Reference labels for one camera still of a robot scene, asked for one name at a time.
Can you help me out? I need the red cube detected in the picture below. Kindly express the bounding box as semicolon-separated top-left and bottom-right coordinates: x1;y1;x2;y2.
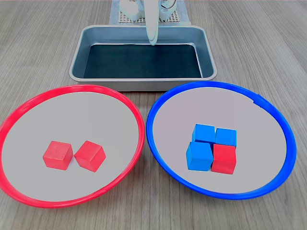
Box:
211;143;237;175
74;140;106;173
42;140;73;171

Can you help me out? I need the black tray mat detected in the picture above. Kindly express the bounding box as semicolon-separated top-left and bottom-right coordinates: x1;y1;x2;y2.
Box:
83;44;203;79

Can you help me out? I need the steel tray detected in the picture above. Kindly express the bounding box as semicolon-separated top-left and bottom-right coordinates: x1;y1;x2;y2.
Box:
69;24;218;92

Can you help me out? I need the blue-rimmed white plate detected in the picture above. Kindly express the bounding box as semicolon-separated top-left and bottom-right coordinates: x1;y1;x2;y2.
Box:
146;81;297;200

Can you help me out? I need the red-rimmed white plate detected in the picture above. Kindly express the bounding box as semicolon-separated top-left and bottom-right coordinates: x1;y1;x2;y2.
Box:
0;84;145;208

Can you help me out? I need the blue cube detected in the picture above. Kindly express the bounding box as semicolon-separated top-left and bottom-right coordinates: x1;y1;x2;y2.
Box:
215;127;238;147
186;141;214;172
191;124;216;144

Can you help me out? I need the pale perforated base plate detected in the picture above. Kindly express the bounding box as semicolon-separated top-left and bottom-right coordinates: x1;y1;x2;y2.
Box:
118;9;181;24

